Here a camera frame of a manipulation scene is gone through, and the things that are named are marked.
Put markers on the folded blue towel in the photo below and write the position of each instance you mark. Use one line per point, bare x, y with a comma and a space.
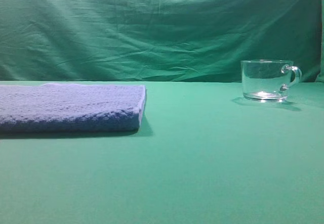
70, 107

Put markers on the green cloth backdrop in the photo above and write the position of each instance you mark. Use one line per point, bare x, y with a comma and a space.
156, 40

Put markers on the transparent glass cup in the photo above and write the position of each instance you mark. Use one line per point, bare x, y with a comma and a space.
268, 80

